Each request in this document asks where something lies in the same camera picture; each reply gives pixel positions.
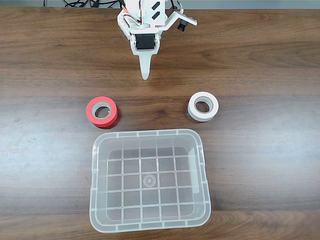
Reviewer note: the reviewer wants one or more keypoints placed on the red tape roll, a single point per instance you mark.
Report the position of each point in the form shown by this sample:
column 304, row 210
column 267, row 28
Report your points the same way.
column 91, row 112

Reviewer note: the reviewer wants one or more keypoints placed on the clear plastic box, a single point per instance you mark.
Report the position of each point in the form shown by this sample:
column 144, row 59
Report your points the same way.
column 115, row 200

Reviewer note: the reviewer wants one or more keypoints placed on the white tape roll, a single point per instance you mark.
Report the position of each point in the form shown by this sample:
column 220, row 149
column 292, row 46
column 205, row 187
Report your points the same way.
column 215, row 106

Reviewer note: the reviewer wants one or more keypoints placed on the black camera on white bracket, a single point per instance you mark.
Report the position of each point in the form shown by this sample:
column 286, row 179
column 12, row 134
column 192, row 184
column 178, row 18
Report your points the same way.
column 183, row 20

